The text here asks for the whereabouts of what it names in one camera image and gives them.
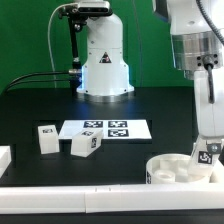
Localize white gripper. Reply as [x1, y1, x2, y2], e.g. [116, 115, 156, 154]
[194, 68, 224, 155]

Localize white round stool seat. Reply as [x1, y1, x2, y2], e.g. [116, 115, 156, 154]
[146, 154, 210, 184]

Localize white left fence piece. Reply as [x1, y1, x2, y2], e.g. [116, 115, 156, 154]
[0, 146, 11, 178]

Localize white marker base plate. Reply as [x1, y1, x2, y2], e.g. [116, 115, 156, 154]
[59, 119, 152, 140]

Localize white fence wall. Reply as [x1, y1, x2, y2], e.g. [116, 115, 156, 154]
[0, 142, 224, 214]

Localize grey overhead camera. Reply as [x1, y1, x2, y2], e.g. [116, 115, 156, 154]
[77, 1, 112, 17]

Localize black cables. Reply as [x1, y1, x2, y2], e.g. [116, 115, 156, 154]
[0, 70, 73, 96]

